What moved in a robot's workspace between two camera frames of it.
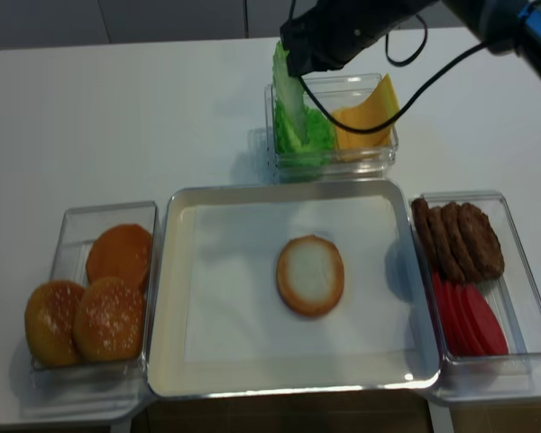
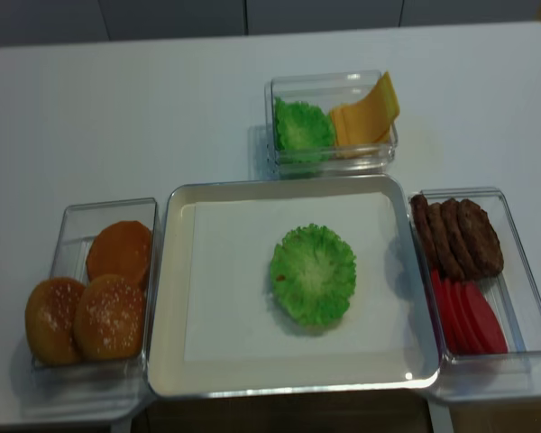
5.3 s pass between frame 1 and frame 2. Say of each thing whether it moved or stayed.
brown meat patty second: stayed
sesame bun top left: stayed
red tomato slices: stayed
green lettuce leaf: moved
